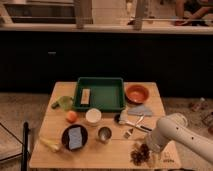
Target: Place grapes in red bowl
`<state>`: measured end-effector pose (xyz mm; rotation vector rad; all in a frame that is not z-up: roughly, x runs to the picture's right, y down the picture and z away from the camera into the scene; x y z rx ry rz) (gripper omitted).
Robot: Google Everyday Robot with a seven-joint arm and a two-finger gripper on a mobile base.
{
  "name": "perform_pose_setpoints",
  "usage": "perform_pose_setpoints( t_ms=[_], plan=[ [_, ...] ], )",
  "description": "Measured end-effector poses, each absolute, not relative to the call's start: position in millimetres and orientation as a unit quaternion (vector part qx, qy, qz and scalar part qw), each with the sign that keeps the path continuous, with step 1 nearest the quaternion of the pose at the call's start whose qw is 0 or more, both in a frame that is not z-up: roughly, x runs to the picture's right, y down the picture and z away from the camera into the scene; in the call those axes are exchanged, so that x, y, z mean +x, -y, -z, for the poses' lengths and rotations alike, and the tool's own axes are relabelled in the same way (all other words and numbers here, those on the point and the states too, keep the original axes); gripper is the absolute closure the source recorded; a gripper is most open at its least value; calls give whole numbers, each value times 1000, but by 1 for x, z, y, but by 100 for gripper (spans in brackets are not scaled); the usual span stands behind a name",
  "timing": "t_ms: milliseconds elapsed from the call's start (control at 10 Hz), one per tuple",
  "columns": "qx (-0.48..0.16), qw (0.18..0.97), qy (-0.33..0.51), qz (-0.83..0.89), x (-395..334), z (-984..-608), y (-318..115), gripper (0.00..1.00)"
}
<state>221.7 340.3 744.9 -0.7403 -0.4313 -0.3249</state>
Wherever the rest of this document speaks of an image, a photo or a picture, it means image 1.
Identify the pale corn toy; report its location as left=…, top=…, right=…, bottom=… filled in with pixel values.
left=39, top=137, right=60, bottom=152

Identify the metal cup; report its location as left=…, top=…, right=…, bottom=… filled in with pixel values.
left=98, top=127, right=112, bottom=143

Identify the black-handled spatula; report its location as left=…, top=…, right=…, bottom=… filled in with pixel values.
left=114, top=112, right=152, bottom=132

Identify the dark grape bunch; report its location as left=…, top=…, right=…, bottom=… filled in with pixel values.
left=130, top=144, right=150, bottom=166

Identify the green plastic tray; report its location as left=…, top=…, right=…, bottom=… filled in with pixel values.
left=72, top=77, right=126, bottom=112

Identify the metal fork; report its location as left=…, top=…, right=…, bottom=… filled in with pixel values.
left=124, top=115, right=145, bottom=139

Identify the black chair frame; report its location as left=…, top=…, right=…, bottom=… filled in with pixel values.
left=0, top=122, right=30, bottom=171

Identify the orange fruit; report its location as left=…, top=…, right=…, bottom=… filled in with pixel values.
left=66, top=110, right=78, bottom=123

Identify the wooden block in tray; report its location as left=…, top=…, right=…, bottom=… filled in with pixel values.
left=81, top=89, right=90, bottom=105

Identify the white cup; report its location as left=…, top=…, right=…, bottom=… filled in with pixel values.
left=85, top=108, right=102, bottom=126

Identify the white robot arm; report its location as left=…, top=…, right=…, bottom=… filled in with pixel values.
left=145, top=113, right=213, bottom=164

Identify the blue cloth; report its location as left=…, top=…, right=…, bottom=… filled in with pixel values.
left=127, top=105, right=153, bottom=116

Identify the red bowl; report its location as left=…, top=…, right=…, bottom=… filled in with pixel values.
left=125, top=84, right=149, bottom=104

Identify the blue sponge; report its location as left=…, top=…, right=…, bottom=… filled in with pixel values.
left=68, top=127, right=82, bottom=150

